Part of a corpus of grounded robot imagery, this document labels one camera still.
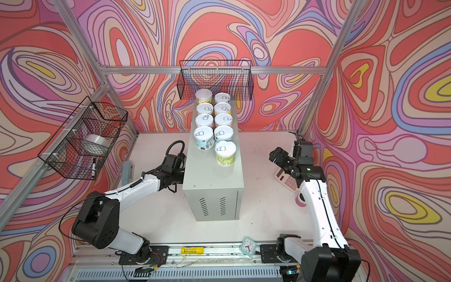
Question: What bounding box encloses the pink calculator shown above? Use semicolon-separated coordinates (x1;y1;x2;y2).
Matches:
274;168;299;193

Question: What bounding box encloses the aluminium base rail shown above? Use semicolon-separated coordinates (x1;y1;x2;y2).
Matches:
70;241;278;268

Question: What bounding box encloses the green label can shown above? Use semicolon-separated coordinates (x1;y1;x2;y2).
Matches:
215;141;237;167

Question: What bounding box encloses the grey metal cabinet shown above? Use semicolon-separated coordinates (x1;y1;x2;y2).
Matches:
183;102;244;222

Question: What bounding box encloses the pink label can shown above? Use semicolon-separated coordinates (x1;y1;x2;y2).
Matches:
196;102;214;115
214;113;233;126

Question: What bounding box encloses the black marker pen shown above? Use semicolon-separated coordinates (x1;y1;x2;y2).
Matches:
91;157;96;179

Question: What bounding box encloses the can one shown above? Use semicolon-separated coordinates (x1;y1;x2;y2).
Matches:
195;114;214;128

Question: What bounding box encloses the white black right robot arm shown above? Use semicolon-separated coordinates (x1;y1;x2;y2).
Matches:
269;141;362;282

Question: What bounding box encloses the silver tape roll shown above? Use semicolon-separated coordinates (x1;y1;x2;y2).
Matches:
84;134;111;148

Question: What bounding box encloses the black wire basket left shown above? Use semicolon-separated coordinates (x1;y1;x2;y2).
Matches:
38;98;128;180

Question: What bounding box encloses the orange fruit can plastic lid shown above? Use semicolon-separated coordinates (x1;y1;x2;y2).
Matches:
195;88;213;105

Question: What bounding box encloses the white brown label can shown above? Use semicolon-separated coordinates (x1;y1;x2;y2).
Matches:
214;92;231;103

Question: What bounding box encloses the black wire basket rear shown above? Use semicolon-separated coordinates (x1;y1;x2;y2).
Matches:
177;59;254;101

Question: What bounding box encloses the black wire basket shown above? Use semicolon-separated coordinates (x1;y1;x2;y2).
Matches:
177;59;254;101
38;98;128;180

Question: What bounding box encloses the green circuit board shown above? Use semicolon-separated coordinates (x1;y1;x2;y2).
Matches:
133;268;157;278

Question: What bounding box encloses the pink round container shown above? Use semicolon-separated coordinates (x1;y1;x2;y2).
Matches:
295;193;307;208

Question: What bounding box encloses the blue can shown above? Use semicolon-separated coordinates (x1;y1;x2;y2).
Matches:
193;126;215;150
214;125;234;143

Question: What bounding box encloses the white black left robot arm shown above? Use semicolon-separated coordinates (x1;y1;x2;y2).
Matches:
72;153;186;264

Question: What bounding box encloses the teal alarm clock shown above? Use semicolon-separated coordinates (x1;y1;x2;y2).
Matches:
239;237;257;257

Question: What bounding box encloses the white vented cable duct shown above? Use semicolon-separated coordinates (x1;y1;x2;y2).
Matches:
67;266;283;282

